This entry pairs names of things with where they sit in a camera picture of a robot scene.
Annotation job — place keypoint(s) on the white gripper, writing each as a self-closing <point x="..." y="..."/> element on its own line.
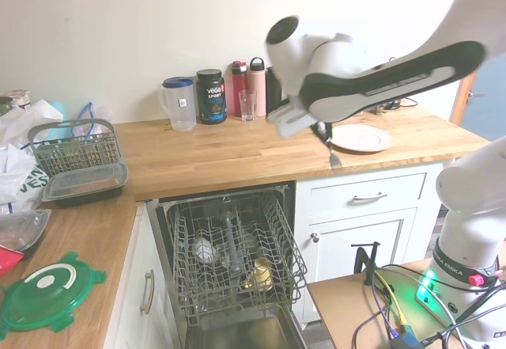
<point x="290" y="121"/>

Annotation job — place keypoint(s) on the silver metal fork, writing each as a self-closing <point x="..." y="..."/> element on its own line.
<point x="334" y="157"/>

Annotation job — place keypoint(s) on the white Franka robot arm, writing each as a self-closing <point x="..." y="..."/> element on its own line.
<point x="395" y="80"/>

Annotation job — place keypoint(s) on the grey dishwasher spray tube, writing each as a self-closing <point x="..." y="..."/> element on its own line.
<point x="230" y="238"/>

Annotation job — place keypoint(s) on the dishwasher door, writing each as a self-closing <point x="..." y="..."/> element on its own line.
<point x="241" y="335"/>

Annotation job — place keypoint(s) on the beige round plate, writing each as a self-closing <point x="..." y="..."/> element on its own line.
<point x="363" y="137"/>

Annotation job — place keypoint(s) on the black shaker bottle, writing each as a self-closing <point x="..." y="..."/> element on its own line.
<point x="273" y="95"/>

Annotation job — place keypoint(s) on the clear drinking glass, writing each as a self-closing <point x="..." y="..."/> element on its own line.
<point x="248" y="107"/>

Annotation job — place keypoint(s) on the pink bottle black cap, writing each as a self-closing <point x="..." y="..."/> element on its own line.
<point x="257" y="84"/>

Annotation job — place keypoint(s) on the dark red water bottle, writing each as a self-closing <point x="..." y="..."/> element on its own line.
<point x="237" y="92"/>

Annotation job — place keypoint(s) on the white cabinet drawer front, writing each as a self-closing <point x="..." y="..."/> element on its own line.
<point x="399" y="194"/>

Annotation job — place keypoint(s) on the white cabinet door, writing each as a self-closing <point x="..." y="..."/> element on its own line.
<point x="356" y="230"/>

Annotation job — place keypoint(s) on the silver cabinet knob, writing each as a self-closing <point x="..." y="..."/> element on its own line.
<point x="315" y="237"/>

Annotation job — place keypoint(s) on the black Vega protein tub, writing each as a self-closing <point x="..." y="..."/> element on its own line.
<point x="212" y="95"/>

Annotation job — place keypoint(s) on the black table clamp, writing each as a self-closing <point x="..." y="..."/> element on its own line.
<point x="364" y="262"/>

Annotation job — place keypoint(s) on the clear pitcher blue lid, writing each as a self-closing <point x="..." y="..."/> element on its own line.
<point x="182" y="107"/>

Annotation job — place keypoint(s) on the yellow cup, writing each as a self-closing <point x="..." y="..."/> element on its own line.
<point x="261" y="275"/>

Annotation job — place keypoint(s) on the blue door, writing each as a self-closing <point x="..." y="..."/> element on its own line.
<point x="488" y="103"/>

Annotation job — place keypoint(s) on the white mug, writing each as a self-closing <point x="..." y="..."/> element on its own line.
<point x="203" y="250"/>

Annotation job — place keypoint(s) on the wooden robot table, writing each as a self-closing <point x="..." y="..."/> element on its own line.
<point x="344" y="309"/>

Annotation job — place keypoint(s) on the blue electronics box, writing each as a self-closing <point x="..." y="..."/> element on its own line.
<point x="405" y="339"/>

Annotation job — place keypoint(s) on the clear zip bag blue seal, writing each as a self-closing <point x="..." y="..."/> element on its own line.
<point x="93" y="121"/>

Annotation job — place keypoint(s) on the grey cutlery basket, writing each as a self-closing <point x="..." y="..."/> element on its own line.
<point x="79" y="153"/>

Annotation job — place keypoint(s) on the black takeout container clear lid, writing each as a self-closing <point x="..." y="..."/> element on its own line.
<point x="20" y="230"/>
<point x="85" y="188"/>

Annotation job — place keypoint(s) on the teal plastic item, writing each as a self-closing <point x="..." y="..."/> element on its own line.
<point x="61" y="111"/>

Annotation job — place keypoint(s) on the white plastic shopping bag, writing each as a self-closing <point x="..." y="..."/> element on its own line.
<point x="20" y="135"/>

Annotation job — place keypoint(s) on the jar with beige lid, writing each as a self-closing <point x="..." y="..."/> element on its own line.
<point x="19" y="99"/>

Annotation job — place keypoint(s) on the green round container lid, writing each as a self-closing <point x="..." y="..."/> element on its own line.
<point x="43" y="301"/>

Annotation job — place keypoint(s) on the red packet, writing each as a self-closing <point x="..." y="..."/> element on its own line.
<point x="8" y="260"/>

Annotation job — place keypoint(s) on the wooden door frame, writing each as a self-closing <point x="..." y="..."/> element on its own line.
<point x="463" y="103"/>

